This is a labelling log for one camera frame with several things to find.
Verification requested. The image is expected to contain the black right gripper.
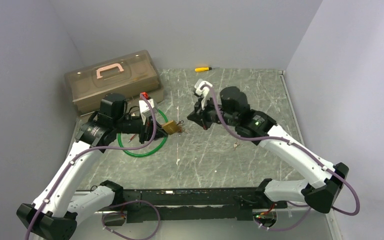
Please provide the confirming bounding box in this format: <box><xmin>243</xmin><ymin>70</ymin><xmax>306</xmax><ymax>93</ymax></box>
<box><xmin>187</xmin><ymin>93</ymin><xmax>238</xmax><ymax>131</ymax></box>

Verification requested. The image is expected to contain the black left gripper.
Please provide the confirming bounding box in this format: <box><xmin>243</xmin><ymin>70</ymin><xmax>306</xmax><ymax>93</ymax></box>
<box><xmin>113</xmin><ymin>112</ymin><xmax>168</xmax><ymax>144</ymax></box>

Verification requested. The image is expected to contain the brass padlock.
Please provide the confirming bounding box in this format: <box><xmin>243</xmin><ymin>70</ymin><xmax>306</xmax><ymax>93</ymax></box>
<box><xmin>161</xmin><ymin>120</ymin><xmax>182</xmax><ymax>135</ymax></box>

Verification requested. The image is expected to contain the green cable lock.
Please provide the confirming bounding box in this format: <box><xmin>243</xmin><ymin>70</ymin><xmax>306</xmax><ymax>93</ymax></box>
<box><xmin>116</xmin><ymin>105</ymin><xmax>169</xmax><ymax>158</ymax></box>

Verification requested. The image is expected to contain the bunch of small keys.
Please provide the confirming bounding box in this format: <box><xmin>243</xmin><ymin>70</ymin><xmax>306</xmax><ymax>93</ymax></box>
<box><xmin>233</xmin><ymin>141</ymin><xmax>242</xmax><ymax>150</ymax></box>

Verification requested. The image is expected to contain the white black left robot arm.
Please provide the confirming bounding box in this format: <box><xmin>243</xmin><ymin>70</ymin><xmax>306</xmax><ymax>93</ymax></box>
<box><xmin>16</xmin><ymin>92</ymin><xmax>159</xmax><ymax>240</ymax></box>

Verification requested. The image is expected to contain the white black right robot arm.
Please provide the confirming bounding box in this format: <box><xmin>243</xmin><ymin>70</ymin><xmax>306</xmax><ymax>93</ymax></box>
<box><xmin>187</xmin><ymin>81</ymin><xmax>349</xmax><ymax>214</ymax></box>

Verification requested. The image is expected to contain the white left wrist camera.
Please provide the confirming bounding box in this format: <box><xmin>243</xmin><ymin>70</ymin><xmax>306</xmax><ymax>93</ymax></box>
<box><xmin>138</xmin><ymin>92</ymin><xmax>158</xmax><ymax>125</ymax></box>

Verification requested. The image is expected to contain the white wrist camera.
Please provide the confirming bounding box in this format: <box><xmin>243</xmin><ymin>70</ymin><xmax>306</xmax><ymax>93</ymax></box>
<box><xmin>138</xmin><ymin>92</ymin><xmax>158</xmax><ymax>125</ymax></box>
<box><xmin>194</xmin><ymin>78</ymin><xmax>213</xmax><ymax>110</ymax></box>

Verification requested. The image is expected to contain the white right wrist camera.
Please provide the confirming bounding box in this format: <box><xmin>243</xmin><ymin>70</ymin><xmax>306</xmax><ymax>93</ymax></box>
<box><xmin>194</xmin><ymin>78</ymin><xmax>213</xmax><ymax>110</ymax></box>

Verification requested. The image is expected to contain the yellow handled screwdriver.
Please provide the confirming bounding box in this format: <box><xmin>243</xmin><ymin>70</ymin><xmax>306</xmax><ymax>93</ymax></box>
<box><xmin>194</xmin><ymin>67</ymin><xmax>213</xmax><ymax>73</ymax></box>

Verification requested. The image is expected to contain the brown translucent toolbox pink handle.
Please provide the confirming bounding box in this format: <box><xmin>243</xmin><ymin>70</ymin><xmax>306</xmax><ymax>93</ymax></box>
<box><xmin>64</xmin><ymin>50</ymin><xmax>164</xmax><ymax>116</ymax></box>

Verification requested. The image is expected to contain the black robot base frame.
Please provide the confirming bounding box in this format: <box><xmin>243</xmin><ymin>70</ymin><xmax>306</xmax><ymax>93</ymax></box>
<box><xmin>102</xmin><ymin>187</ymin><xmax>288</xmax><ymax>223</ymax></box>

